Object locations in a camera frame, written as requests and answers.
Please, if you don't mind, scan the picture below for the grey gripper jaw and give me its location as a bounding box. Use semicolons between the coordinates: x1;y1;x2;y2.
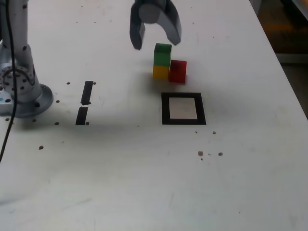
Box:
139;0;182;46

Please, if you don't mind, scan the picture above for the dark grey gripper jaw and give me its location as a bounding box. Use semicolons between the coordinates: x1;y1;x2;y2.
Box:
129;0;147;51

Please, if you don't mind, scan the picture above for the green cube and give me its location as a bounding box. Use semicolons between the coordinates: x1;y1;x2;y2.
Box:
153;43;173;67

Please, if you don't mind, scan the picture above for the yellow cube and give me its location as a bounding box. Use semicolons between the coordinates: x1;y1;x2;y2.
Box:
153;64;169;79

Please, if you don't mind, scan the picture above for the red cube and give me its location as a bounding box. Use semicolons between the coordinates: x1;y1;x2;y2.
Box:
168;59;188;84

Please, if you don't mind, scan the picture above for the black tape square outline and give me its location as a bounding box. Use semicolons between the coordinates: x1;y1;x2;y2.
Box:
161;92;207;126

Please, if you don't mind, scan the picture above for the black tape strip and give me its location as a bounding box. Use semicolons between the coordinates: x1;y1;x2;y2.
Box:
75;80;94;126

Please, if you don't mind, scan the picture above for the brown wooden furniture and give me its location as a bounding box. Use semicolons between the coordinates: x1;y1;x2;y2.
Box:
255;0;308;55

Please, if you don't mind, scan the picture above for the black cable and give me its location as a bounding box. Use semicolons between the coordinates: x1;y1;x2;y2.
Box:
0;0;19;163

